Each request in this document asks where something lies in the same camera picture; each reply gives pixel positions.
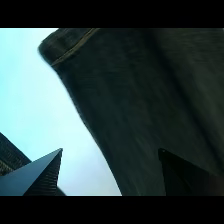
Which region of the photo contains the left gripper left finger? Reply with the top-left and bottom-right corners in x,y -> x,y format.
0,148 -> 64,197

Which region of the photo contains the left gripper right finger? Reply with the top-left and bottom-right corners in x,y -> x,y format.
157,148 -> 224,197

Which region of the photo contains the black garment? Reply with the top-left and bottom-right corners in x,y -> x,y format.
38,28 -> 224,197

